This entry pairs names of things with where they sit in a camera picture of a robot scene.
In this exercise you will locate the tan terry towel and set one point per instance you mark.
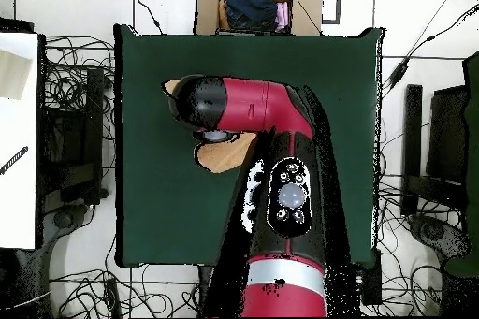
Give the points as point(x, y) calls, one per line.
point(224, 154)

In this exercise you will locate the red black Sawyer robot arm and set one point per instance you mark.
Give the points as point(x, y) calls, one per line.
point(262, 105)

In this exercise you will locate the dark green table cloth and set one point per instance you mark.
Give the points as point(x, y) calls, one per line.
point(168, 221)

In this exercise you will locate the tan garment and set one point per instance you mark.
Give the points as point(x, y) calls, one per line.
point(223, 16)

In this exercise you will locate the pink garment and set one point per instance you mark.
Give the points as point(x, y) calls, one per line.
point(282, 16)

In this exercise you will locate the brown cardboard box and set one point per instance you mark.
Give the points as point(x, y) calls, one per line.
point(206, 8)

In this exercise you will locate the dark blue jeans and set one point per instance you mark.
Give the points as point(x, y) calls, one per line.
point(249, 2)

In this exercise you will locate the grey chair base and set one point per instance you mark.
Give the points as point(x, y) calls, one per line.
point(63, 220)

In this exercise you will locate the white desk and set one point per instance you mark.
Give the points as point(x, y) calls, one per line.
point(18, 203)

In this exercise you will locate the black striped tool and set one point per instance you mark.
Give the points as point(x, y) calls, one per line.
point(14, 160)

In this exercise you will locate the dark green fabric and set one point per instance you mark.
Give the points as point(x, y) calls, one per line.
point(473, 147)

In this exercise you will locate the beige paper sheet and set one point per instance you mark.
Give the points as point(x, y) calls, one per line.
point(13, 75)

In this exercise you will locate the black chair frame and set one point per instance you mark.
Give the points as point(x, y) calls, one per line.
point(413, 128)

